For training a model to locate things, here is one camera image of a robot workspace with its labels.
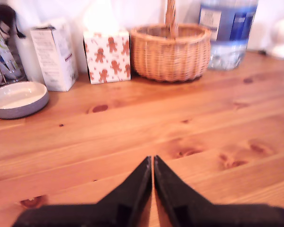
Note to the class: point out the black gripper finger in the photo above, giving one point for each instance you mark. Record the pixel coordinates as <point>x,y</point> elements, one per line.
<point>130,201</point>
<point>177,196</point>

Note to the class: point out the gingerbread print tissue box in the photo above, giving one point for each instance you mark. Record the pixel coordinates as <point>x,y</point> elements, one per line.
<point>109,61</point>

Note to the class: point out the grey shallow dish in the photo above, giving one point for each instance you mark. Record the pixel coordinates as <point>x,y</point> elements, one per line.
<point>19,99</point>

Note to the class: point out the white printed carton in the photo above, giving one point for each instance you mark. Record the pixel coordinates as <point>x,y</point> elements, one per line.
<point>56,59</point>

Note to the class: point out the large clear water bottle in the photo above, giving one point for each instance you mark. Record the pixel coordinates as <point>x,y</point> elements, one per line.
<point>227,35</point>

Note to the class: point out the white black-striped packet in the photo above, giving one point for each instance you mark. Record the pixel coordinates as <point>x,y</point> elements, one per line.
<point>4,52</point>

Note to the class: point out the small white round camera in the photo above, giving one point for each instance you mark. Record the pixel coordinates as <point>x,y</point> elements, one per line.
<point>280,45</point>

